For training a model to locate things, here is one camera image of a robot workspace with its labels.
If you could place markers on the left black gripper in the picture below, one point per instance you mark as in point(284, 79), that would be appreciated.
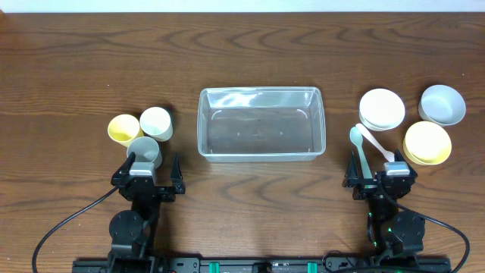
point(165, 196)

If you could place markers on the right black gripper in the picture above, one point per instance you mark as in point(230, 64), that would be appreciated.
point(366, 186)

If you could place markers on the pink plastic fork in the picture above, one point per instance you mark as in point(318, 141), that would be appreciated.
point(388, 155)

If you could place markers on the grey plastic cup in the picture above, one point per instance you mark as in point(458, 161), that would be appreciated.
point(146, 150)

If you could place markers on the mint green plastic spoon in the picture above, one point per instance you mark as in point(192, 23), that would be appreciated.
point(357, 139)

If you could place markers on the white plastic cup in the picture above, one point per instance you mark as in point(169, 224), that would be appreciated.
point(156, 122)

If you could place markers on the yellow plastic cup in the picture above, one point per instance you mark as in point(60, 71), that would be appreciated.
point(124, 129)

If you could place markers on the yellow plastic bowl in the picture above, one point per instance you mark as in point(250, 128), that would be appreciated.
point(426, 143)

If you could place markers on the white plastic bowl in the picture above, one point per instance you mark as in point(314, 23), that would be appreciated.
point(381, 109)

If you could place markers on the grey plastic bowl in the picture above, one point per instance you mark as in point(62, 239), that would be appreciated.
point(442, 105)

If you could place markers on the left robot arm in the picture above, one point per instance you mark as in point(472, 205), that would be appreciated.
point(133, 231)

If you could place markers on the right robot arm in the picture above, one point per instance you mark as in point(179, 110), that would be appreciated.
point(397, 235)

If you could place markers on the clear plastic container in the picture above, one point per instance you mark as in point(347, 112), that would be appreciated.
point(261, 124)

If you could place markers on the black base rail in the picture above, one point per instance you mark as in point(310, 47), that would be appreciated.
point(326, 264)

